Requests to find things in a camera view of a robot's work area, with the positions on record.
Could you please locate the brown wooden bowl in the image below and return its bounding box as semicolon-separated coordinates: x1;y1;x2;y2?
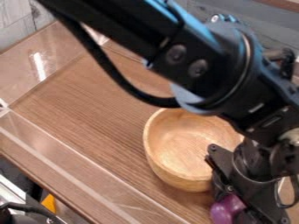
143;108;243;193

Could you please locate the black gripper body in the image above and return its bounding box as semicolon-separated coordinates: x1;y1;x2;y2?
206;108;299;224

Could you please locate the black cable lower left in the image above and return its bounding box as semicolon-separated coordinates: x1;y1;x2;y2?
0;202;60;224

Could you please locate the clear acrylic front wall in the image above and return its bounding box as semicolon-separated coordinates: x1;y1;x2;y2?
0;107;190;224

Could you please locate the purple toy eggplant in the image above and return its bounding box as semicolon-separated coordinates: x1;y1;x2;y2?
210;194;247;224

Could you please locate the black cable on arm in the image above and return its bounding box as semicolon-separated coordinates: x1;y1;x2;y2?
58;14;183;109

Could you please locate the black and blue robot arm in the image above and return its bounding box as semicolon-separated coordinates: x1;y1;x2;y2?
38;0;299;224

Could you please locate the yellow and black equipment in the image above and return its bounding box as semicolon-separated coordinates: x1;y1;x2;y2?
38;192;75;224

